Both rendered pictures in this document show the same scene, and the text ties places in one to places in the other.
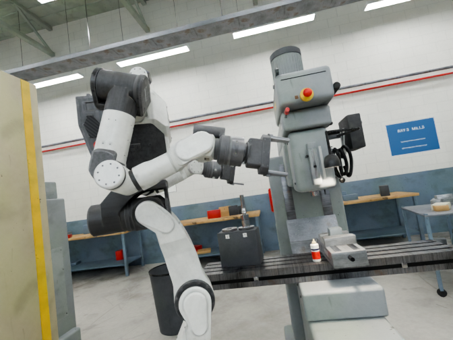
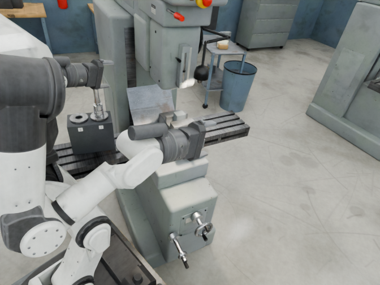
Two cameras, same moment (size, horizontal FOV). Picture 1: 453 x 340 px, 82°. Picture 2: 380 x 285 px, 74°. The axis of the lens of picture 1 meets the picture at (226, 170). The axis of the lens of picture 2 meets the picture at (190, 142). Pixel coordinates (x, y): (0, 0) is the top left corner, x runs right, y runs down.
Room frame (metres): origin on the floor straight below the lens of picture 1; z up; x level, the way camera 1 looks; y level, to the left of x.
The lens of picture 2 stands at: (0.33, 0.27, 1.93)
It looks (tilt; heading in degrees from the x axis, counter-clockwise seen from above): 38 degrees down; 320
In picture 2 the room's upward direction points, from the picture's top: 7 degrees clockwise
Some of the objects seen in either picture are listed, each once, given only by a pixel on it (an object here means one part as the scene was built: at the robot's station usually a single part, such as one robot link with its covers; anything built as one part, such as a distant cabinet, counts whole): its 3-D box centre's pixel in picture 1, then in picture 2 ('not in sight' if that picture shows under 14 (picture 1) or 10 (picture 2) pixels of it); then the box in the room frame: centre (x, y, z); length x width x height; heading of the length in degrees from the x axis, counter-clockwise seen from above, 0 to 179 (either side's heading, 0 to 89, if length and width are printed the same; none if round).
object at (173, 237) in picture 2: not in sight; (179, 249); (0.90, -0.23, 0.54); 0.22 x 0.06 x 0.06; 171
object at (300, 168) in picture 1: (309, 160); (173, 53); (1.41, -0.45, 1.47); 0.21 x 0.19 x 0.32; 81
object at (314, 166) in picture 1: (313, 163); (182, 67); (1.29, -0.44, 1.45); 0.04 x 0.04 x 0.21; 81
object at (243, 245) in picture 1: (240, 245); (91, 132); (1.51, -0.02, 1.06); 0.22 x 0.12 x 0.20; 74
